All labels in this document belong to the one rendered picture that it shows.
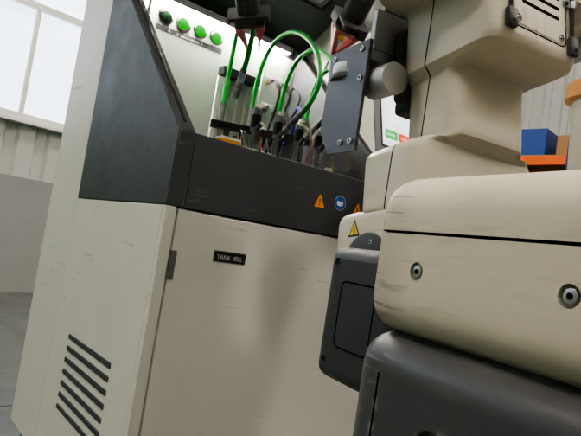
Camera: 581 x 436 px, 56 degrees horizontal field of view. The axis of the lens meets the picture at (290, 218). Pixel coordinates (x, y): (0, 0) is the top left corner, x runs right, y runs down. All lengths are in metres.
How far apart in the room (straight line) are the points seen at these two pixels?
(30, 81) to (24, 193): 0.99
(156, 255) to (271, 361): 0.40
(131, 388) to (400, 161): 0.75
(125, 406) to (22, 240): 4.23
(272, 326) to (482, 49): 0.83
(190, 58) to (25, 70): 3.73
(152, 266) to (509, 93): 0.74
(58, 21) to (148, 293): 4.66
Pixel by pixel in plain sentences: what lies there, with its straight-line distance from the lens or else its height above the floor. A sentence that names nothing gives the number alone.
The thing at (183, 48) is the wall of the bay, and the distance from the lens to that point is 1.81.
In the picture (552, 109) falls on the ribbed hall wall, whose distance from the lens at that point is 8.34.
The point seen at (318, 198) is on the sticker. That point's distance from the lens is 1.37.
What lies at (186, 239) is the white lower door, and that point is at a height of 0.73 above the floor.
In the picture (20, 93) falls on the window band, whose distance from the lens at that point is 5.43.
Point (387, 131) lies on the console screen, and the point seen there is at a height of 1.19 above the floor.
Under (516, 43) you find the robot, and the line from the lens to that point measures 0.73.
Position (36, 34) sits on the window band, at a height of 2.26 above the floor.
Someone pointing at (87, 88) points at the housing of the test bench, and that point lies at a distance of 1.81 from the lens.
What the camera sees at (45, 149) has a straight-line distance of 5.44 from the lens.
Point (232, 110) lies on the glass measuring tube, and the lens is 1.83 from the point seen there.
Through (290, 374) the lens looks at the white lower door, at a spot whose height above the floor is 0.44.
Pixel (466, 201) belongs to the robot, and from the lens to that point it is 0.38.
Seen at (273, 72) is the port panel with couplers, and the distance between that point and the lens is 1.98.
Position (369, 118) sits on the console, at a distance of 1.90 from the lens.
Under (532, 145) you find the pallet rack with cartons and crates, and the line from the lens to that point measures 6.97.
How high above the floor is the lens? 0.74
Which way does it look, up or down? 3 degrees up
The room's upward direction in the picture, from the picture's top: 9 degrees clockwise
